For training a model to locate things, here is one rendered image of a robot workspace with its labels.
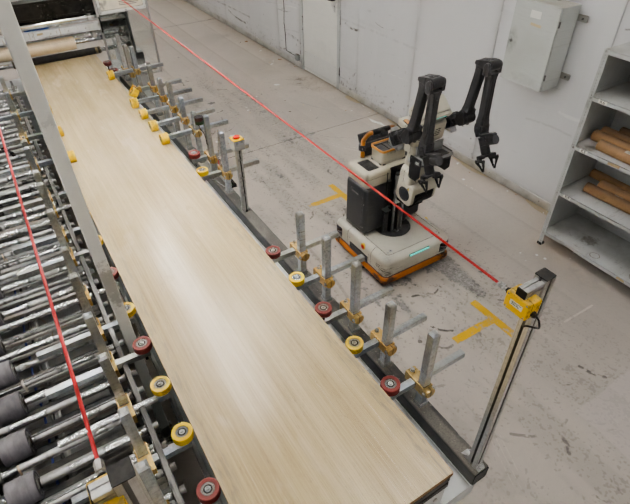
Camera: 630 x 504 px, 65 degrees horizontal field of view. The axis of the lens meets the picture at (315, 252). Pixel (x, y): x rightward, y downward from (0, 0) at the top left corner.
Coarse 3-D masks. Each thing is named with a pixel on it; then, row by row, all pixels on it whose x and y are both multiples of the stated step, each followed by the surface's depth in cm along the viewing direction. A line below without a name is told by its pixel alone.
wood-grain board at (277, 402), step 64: (64, 64) 493; (64, 128) 383; (128, 128) 381; (128, 192) 312; (192, 192) 311; (128, 256) 264; (192, 256) 263; (256, 256) 262; (192, 320) 228; (256, 320) 228; (320, 320) 227; (192, 384) 202; (256, 384) 201; (320, 384) 201; (256, 448) 180; (320, 448) 180; (384, 448) 179
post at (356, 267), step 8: (352, 264) 221; (360, 264) 220; (352, 272) 224; (360, 272) 223; (352, 280) 227; (360, 280) 227; (352, 288) 230; (360, 288) 230; (352, 296) 233; (352, 304) 236; (352, 312) 239; (352, 328) 246
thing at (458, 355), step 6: (456, 354) 219; (462, 354) 219; (444, 360) 217; (450, 360) 217; (456, 360) 219; (438, 366) 215; (444, 366) 216; (438, 372) 216; (402, 384) 208; (408, 384) 208; (414, 384) 209; (402, 390) 206; (396, 396) 205
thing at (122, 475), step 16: (96, 464) 88; (112, 464) 82; (128, 464) 82; (96, 480) 84; (112, 480) 80; (128, 480) 80; (96, 496) 79; (112, 496) 81; (128, 496) 83; (144, 496) 85
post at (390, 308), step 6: (390, 306) 206; (396, 306) 207; (390, 312) 207; (384, 318) 213; (390, 318) 210; (384, 324) 215; (390, 324) 213; (384, 330) 217; (390, 330) 216; (384, 336) 219; (390, 336) 218; (384, 342) 221; (390, 342) 221; (384, 354) 226; (384, 360) 228
